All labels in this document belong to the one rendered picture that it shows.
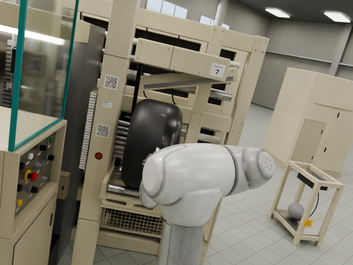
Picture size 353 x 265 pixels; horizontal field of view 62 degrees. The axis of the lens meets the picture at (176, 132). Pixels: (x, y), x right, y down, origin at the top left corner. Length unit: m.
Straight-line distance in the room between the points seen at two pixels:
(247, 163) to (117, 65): 1.15
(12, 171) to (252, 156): 0.89
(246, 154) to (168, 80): 1.43
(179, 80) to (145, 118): 0.56
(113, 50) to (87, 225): 1.11
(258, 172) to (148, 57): 1.38
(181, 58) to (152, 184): 1.39
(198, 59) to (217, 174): 1.36
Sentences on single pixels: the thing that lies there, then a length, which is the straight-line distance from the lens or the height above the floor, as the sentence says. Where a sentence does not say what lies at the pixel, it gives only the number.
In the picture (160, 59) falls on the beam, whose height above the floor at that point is 1.69.
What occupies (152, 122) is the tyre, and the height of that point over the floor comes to 1.36.
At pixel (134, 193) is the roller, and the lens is 1.82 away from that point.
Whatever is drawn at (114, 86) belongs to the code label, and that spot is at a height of 1.49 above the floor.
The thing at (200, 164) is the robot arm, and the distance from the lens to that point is 0.64.
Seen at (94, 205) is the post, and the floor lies 0.73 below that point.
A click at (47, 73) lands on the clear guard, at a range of 1.41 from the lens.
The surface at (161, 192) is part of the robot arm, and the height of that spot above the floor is 1.46.
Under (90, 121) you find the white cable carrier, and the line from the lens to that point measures 1.80.
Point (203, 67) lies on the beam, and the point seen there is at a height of 1.70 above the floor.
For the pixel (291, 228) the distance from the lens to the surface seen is 3.85.
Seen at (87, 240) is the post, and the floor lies 0.47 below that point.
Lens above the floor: 1.74
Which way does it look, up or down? 15 degrees down
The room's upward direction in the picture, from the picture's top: 13 degrees clockwise
